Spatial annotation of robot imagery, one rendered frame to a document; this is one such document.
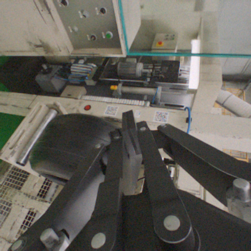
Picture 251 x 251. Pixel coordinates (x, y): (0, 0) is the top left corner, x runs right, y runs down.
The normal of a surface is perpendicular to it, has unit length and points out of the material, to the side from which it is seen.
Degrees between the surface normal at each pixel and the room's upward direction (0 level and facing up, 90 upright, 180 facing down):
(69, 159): 77
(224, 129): 90
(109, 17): 90
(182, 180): 90
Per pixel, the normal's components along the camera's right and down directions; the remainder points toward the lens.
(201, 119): -0.16, -0.55
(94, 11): -0.27, 0.82
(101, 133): 0.32, -0.42
